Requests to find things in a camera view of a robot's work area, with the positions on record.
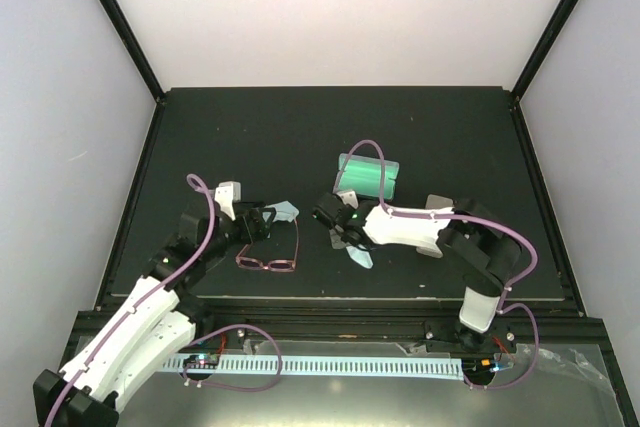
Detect light blue cleaning cloth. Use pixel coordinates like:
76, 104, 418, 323
346, 246, 373, 269

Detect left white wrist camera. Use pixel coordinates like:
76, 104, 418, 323
214, 181, 241, 221

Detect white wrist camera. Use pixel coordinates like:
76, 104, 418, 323
214, 181, 241, 221
335, 189, 359, 209

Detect black frame post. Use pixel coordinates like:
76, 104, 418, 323
98, 0, 166, 102
511, 0, 580, 101

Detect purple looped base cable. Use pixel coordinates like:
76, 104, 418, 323
181, 320, 286, 392

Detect pink framed sunglasses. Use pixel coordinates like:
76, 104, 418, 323
235, 219, 300, 273

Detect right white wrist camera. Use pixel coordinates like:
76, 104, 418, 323
335, 189, 359, 209

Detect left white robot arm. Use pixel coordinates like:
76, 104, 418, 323
33, 202, 276, 426

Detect right small circuit board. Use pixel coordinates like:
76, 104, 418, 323
462, 358, 504, 375

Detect right black frame post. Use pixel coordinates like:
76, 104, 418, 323
511, 0, 580, 101

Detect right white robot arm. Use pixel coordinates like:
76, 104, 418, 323
312, 190, 538, 350

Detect blue fuzzy glasses case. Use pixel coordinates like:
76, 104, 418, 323
335, 153, 400, 201

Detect left black frame post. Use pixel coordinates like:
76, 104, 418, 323
98, 0, 166, 102

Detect white slotted cable duct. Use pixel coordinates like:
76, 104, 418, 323
158, 354, 464, 381

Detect left green circuit board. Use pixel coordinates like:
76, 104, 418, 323
182, 353, 220, 370

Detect grey fuzzy glasses case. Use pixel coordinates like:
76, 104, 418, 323
416, 194, 454, 259

